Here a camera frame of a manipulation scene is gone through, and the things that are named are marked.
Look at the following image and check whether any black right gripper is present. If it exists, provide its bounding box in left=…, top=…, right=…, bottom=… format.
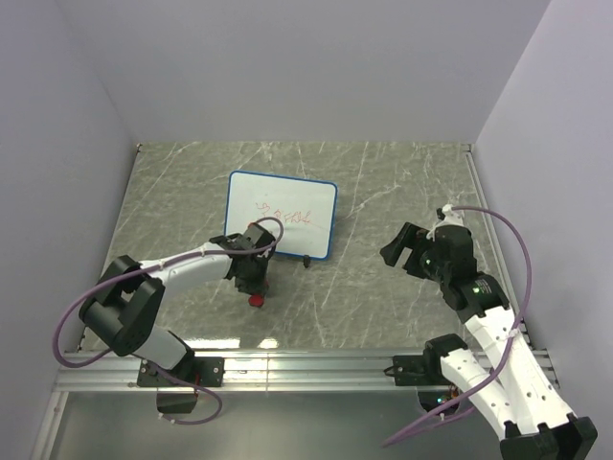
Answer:
left=379, top=221, right=449, bottom=284

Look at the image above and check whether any red bone-shaped eraser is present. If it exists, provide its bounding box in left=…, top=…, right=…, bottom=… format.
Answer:
left=248, top=294, right=265, bottom=309

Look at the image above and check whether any blue framed whiteboard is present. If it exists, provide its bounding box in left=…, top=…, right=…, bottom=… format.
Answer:
left=224, top=171, right=338, bottom=260

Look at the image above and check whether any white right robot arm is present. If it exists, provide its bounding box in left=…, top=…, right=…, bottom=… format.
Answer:
left=380, top=223, right=598, bottom=459

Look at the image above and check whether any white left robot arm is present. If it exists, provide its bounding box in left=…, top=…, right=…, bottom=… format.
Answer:
left=79, top=222, right=278, bottom=385

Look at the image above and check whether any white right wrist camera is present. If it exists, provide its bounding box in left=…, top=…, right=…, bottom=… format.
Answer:
left=426, top=204, right=465, bottom=241

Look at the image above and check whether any aluminium mounting rail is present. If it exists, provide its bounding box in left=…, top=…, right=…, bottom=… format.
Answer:
left=52, top=349, right=448, bottom=394

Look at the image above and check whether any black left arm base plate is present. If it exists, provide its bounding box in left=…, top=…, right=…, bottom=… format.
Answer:
left=137, top=356, right=225, bottom=388

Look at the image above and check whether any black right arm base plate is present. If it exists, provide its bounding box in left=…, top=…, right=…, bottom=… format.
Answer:
left=383, top=355, right=449, bottom=387

